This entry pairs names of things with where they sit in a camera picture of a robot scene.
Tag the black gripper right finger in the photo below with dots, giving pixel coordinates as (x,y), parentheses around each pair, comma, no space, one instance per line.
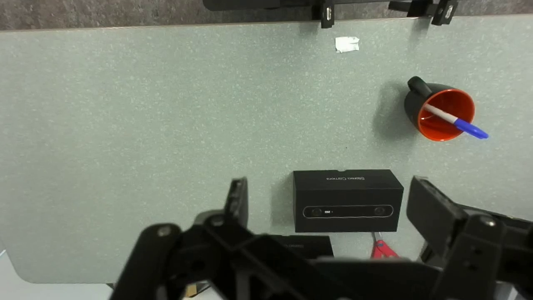
(435,213)

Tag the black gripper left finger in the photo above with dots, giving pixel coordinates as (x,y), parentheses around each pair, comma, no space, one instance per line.
(235,200)

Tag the black and red mug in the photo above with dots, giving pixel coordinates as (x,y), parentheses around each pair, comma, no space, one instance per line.
(439,130)

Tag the blue and white pen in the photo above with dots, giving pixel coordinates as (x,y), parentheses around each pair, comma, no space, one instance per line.
(472,130)

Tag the small red object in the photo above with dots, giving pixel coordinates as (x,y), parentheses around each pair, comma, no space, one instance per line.
(384,250)

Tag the white tape piece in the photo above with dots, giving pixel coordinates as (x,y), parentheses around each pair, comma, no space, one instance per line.
(347,43)

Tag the black metal bar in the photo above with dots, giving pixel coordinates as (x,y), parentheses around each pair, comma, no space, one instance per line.
(255,3)

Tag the black table clamp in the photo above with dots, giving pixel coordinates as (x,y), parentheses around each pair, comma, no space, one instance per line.
(327,13)
(444,10)

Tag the black camera box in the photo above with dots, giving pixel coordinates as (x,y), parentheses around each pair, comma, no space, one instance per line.
(347,193)

